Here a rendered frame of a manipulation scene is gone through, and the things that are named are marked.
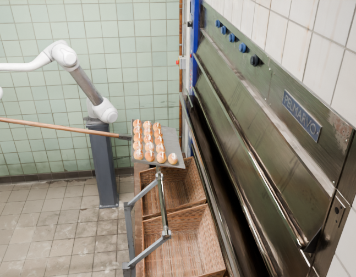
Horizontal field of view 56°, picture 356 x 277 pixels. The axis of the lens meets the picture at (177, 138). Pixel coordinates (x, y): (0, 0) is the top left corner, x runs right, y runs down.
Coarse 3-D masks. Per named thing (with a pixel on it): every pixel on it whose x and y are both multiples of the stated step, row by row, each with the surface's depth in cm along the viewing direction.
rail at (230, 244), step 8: (184, 104) 237; (192, 128) 208; (200, 152) 185; (208, 176) 166; (208, 184) 163; (216, 200) 151; (216, 208) 148; (224, 224) 138; (224, 232) 135; (232, 248) 128; (232, 256) 125; (240, 272) 119
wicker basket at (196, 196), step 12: (192, 156) 284; (168, 168) 287; (180, 168) 289; (192, 168) 279; (144, 180) 290; (168, 180) 293; (180, 180) 295; (192, 180) 275; (156, 192) 284; (168, 192) 284; (192, 192) 270; (204, 192) 243; (168, 204) 271; (180, 204) 271; (192, 204) 239; (144, 216) 239; (156, 216) 241; (180, 228) 250
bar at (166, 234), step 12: (156, 168) 216; (156, 180) 209; (144, 192) 214; (132, 204) 218; (132, 228) 231; (168, 228) 172; (132, 240) 233; (132, 252) 240; (144, 252) 174; (132, 264) 176; (132, 276) 253
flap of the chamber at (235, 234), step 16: (192, 96) 258; (208, 128) 215; (208, 144) 198; (208, 160) 182; (224, 176) 171; (224, 192) 160; (224, 208) 150; (240, 208) 152; (240, 224) 143; (224, 240) 134; (240, 240) 135; (240, 256) 128; (256, 256) 129; (256, 272) 122
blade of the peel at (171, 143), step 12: (132, 120) 259; (132, 132) 245; (168, 132) 259; (132, 144) 227; (144, 144) 236; (168, 144) 244; (132, 156) 214; (144, 156) 222; (156, 156) 226; (180, 156) 233
